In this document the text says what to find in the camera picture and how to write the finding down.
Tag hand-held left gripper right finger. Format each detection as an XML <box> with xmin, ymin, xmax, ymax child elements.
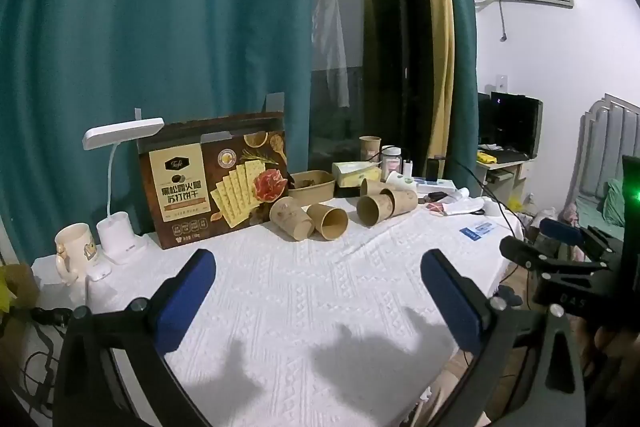
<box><xmin>420</xmin><ymin>249</ymin><xmax>587</xmax><ymax>427</ymax></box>

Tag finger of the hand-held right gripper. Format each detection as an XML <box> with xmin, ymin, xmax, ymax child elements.
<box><xmin>499</xmin><ymin>235</ymin><xmax>618</xmax><ymax>279</ymax></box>
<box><xmin>539</xmin><ymin>217</ymin><xmax>623</xmax><ymax>254</ymax></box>

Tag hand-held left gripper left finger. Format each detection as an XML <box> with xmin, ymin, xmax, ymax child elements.
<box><xmin>52</xmin><ymin>248</ymin><xmax>217</xmax><ymax>427</ymax></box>

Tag person's right hand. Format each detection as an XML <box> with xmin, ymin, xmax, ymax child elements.
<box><xmin>574</xmin><ymin>321</ymin><xmax>640</xmax><ymax>375</ymax></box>

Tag blue white card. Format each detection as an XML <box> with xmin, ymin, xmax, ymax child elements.
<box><xmin>458</xmin><ymin>222</ymin><xmax>501</xmax><ymax>239</ymax></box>

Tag green pillow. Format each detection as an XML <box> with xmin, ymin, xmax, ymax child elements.
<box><xmin>601</xmin><ymin>177</ymin><xmax>627</xmax><ymax>229</ymax></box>

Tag white paper packet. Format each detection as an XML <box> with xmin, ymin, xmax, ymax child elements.
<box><xmin>442</xmin><ymin>198</ymin><xmax>486</xmax><ymax>217</ymax></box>

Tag light wooden computer desk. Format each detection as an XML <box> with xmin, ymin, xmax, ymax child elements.
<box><xmin>475</xmin><ymin>149</ymin><xmax>532</xmax><ymax>208</ymax></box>

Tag grey padded headboard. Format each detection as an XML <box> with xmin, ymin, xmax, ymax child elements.
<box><xmin>569</xmin><ymin>93</ymin><xmax>640</xmax><ymax>220</ymax></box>

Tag white desk lamp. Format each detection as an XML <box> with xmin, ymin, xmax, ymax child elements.
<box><xmin>82</xmin><ymin>117</ymin><xmax>165</xmax><ymax>266</ymax></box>

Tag white blue flat box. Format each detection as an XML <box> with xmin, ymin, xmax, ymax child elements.
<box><xmin>415</xmin><ymin>178</ymin><xmax>459</xmax><ymax>196</ymax></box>

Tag white textured tablecloth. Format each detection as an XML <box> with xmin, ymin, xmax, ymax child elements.
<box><xmin>30</xmin><ymin>193</ymin><xmax>526</xmax><ymax>427</ymax></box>

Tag brown paper cup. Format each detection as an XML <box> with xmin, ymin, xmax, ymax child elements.
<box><xmin>382</xmin><ymin>188</ymin><xmax>419</xmax><ymax>214</ymax></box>
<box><xmin>269</xmin><ymin>197</ymin><xmax>315</xmax><ymax>242</ymax></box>
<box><xmin>306</xmin><ymin>202</ymin><xmax>350</xmax><ymax>241</ymax></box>
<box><xmin>356</xmin><ymin>194</ymin><xmax>396</xmax><ymax>228</ymax></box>
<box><xmin>360</xmin><ymin>178</ymin><xmax>396</xmax><ymax>198</ymax></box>
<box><xmin>359</xmin><ymin>136</ymin><xmax>383</xmax><ymax>164</ymax></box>

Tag black computer monitor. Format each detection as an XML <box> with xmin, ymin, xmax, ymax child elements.
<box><xmin>489</xmin><ymin>91</ymin><xmax>544</xmax><ymax>158</ymax></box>

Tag brown cracker box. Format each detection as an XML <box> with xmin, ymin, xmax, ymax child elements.
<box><xmin>137</xmin><ymin>111</ymin><xmax>292</xmax><ymax>251</ymax></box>

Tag cream ceramic mug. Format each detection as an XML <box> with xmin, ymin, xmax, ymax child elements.
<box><xmin>54</xmin><ymin>222</ymin><xmax>99</xmax><ymax>286</ymax></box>

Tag clear jar white lid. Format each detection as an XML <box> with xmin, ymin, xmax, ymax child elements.
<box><xmin>381</xmin><ymin>146</ymin><xmax>404</xmax><ymax>176</ymax></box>

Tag yellow green tissue box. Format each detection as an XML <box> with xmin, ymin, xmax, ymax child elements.
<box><xmin>332</xmin><ymin>160</ymin><xmax>384</xmax><ymax>188</ymax></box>

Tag brown rectangular paper bowl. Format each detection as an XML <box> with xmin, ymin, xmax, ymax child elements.
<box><xmin>288</xmin><ymin>170</ymin><xmax>336</xmax><ymax>204</ymax></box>

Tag yellow green object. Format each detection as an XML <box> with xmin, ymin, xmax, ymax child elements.
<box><xmin>0</xmin><ymin>264</ymin><xmax>40</xmax><ymax>314</ymax></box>

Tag teal curtain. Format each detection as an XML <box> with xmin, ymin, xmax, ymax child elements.
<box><xmin>0</xmin><ymin>0</ymin><xmax>314</xmax><ymax>258</ymax></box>
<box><xmin>432</xmin><ymin>0</ymin><xmax>481</xmax><ymax>158</ymax></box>

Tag yellow curtain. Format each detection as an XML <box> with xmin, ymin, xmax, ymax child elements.
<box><xmin>407</xmin><ymin>0</ymin><xmax>457</xmax><ymax>158</ymax></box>

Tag dark glass sliding door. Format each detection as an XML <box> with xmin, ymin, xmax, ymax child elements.
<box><xmin>307</xmin><ymin>0</ymin><xmax>437</xmax><ymax>174</ymax></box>

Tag white hanging garment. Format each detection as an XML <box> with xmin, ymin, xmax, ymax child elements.
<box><xmin>312</xmin><ymin>0</ymin><xmax>351</xmax><ymax>108</ymax></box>

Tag black cable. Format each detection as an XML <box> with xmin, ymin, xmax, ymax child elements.
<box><xmin>449</xmin><ymin>156</ymin><xmax>527</xmax><ymax>260</ymax></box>

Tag tangled black cables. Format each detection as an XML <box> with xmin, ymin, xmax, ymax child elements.
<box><xmin>19</xmin><ymin>306</ymin><xmax>68</xmax><ymax>414</ymax></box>

